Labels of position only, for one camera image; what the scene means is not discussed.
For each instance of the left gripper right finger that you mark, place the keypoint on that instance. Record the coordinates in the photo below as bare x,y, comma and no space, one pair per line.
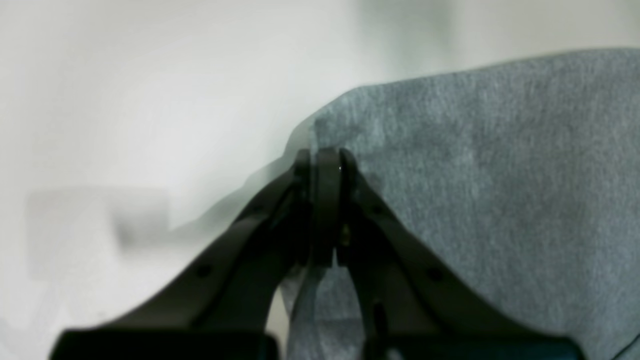
413,306

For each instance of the grey T-shirt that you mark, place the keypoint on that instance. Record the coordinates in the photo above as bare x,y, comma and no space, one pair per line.
523,177

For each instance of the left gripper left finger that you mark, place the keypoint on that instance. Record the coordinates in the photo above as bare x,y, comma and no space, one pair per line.
217,307

